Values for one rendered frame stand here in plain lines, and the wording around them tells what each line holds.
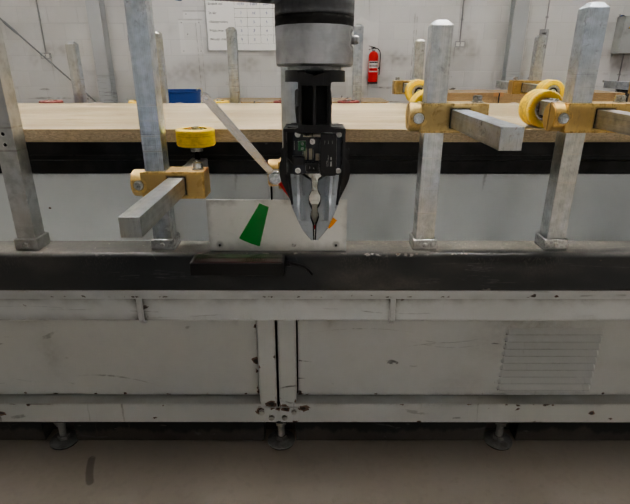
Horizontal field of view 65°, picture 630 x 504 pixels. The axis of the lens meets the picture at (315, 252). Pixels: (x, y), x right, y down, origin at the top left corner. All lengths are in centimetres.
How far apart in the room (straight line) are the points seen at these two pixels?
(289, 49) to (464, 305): 67
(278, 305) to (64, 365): 71
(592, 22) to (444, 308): 57
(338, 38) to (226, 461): 120
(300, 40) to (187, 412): 111
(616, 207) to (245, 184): 86
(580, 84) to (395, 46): 723
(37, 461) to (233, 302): 85
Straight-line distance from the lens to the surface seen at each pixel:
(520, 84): 211
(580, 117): 99
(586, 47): 99
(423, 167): 92
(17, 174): 105
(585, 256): 106
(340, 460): 149
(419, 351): 137
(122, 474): 154
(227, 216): 93
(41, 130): 125
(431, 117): 90
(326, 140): 57
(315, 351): 135
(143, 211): 73
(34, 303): 117
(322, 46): 57
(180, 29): 835
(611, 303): 119
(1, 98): 103
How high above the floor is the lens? 104
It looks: 21 degrees down
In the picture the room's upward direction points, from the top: straight up
